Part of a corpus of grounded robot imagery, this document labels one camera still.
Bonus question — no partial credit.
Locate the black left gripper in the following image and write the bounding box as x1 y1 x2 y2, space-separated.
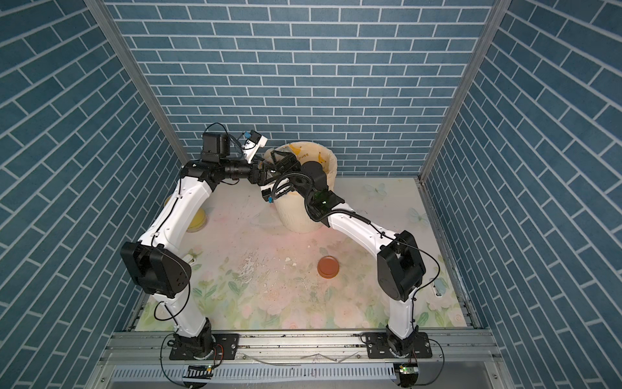
219 154 283 187

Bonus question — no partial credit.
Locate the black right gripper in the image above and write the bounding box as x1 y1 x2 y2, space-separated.
277 153 317 208

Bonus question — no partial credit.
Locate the red-brown jar lid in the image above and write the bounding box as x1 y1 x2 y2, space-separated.
317 255 340 279

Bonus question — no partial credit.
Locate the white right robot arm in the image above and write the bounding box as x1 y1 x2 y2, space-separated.
262 160 426 358

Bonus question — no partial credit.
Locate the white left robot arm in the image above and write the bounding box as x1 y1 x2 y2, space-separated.
121 131 301 360

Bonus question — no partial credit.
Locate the banana print trash bag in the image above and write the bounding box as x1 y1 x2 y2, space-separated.
262 141 338 190

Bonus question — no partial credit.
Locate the cream trash bin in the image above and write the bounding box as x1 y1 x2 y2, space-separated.
274 191 322 233

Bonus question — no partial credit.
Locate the yellow pen cup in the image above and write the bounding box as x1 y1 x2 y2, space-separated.
173 199 207 233

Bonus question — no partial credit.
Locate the white slotted cable duct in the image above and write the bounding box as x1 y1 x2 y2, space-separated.
111 363 396 384

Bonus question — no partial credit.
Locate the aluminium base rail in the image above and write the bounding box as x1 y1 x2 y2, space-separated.
87 328 513 388

